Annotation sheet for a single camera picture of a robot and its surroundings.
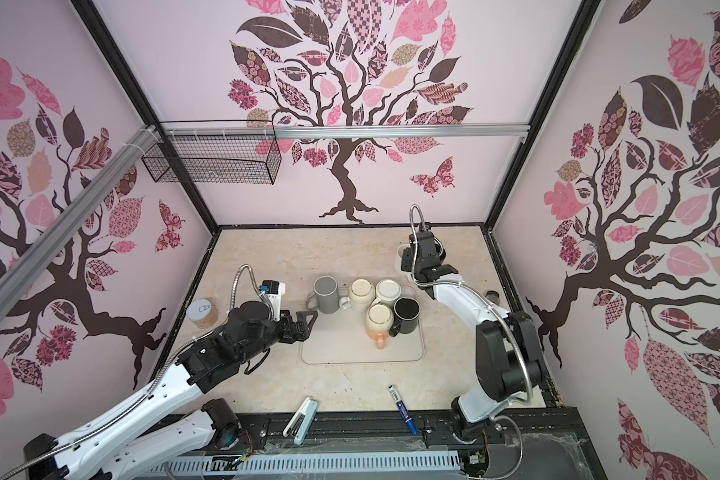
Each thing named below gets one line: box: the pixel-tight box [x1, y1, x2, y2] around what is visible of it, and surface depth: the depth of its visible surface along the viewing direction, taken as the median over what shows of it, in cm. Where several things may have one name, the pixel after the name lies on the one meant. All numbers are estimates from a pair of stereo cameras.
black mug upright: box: [389, 296, 421, 337], surface depth 87 cm
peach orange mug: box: [365, 302, 394, 350], surface depth 87 cm
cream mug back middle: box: [339, 278, 375, 314], surface depth 94 cm
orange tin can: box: [186, 299, 217, 328], surface depth 92 cm
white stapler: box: [283, 396, 319, 446], surface depth 75 cm
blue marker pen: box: [388, 384, 418, 436], surface depth 78 cm
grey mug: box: [306, 275, 339, 314], surface depth 93 cm
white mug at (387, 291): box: [372, 279, 402, 306], surface depth 94 cm
